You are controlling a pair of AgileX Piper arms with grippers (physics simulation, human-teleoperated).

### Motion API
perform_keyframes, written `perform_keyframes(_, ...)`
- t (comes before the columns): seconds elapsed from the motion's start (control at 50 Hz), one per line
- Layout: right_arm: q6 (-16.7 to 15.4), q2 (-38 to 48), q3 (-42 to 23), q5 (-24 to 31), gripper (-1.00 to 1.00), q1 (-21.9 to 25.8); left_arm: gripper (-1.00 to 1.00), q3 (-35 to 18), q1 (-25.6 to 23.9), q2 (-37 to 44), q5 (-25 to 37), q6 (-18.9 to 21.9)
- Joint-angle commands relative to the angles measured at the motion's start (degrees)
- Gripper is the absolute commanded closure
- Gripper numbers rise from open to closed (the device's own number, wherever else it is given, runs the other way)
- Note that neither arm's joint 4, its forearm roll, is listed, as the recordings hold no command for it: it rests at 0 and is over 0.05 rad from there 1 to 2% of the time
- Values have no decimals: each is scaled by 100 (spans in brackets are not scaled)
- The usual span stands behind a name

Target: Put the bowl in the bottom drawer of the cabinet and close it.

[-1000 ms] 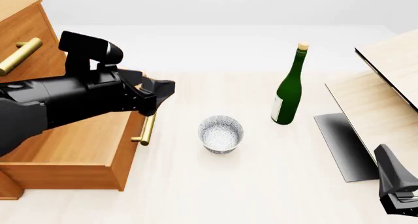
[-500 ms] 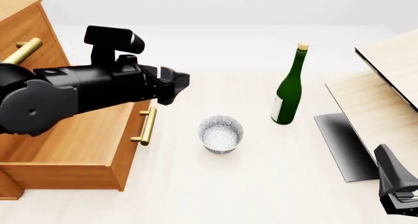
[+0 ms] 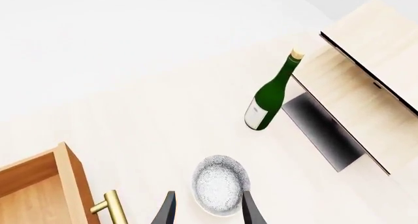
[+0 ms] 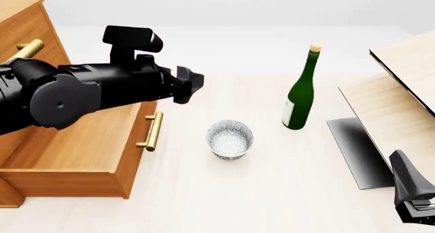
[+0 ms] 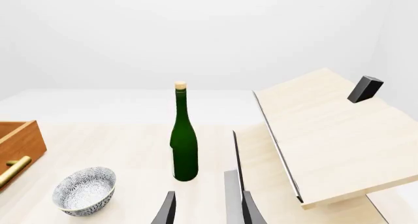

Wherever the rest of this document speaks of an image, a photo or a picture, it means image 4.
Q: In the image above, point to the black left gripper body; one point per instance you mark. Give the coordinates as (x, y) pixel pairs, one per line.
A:
(168, 86)

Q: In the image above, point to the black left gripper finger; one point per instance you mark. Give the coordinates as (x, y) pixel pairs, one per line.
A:
(183, 72)
(194, 86)

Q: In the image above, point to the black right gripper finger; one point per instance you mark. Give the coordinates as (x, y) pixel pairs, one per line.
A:
(409, 174)

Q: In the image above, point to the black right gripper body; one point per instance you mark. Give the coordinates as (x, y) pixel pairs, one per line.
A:
(418, 210)

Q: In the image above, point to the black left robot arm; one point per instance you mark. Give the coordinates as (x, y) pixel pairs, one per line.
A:
(68, 90)

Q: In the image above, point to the patterned black and white bowl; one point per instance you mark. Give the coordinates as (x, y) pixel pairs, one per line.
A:
(229, 141)

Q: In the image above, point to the open wooden drawer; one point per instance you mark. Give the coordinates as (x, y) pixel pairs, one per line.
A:
(85, 146)

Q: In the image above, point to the closed wooden drawer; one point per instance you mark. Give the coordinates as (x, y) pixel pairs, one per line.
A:
(40, 29)

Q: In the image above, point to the wooden cabinet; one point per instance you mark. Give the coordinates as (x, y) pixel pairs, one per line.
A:
(32, 16)

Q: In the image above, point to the pale wooden slanted rack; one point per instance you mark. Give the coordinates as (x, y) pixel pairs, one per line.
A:
(397, 90)

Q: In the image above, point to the green wine bottle with cork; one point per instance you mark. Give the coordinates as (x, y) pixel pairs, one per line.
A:
(299, 98)

